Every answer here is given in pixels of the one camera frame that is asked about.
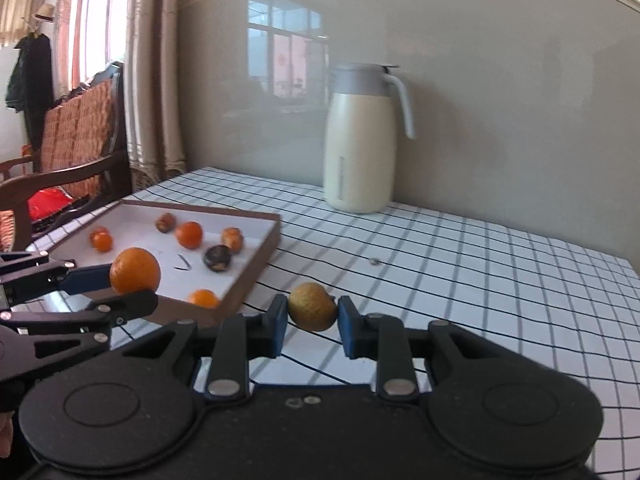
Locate white grid tablecloth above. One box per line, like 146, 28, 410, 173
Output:
36, 168, 639, 479

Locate wooden bench with cushion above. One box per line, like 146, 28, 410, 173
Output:
1, 62, 132, 252

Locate dark hanging coat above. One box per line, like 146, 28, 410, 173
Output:
6, 32, 53, 151

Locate carrot piece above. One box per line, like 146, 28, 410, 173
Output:
89, 226, 110, 244
155, 212, 177, 233

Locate red bag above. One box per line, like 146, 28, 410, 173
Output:
27, 188, 74, 222

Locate beige lace curtain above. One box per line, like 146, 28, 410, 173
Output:
124, 0, 186, 191

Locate small yellow-green longan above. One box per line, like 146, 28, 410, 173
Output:
288, 282, 337, 332

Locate orange mandarin front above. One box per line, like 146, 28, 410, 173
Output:
92, 233, 113, 254

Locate orange mandarin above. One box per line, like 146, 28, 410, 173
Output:
175, 221, 203, 250
110, 247, 162, 295
92, 233, 113, 254

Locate brown cardboard box tray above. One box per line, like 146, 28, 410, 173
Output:
49, 200, 281, 326

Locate cream thermos jug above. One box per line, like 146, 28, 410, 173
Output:
323, 63, 416, 214

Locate peeled rough mandarin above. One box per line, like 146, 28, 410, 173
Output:
220, 226, 244, 254

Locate straw hat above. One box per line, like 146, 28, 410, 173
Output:
34, 3, 55, 23

